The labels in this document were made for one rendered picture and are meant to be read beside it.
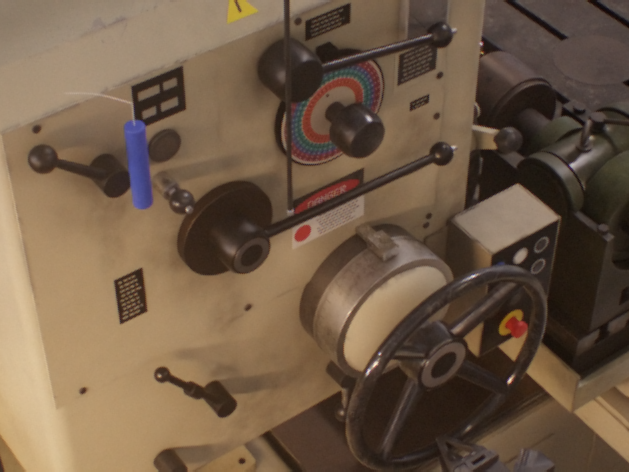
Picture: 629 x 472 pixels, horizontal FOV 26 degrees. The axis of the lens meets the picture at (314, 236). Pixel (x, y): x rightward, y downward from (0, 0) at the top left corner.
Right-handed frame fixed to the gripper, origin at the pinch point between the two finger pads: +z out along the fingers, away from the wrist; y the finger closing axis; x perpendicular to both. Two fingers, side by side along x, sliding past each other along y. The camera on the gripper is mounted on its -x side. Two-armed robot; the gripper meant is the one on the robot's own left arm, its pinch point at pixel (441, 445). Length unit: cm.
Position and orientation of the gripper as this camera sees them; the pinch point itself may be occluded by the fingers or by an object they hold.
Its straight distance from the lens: 219.6
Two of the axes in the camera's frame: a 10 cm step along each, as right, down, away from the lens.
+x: -8.1, 4.0, -4.3
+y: 0.0, -7.3, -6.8
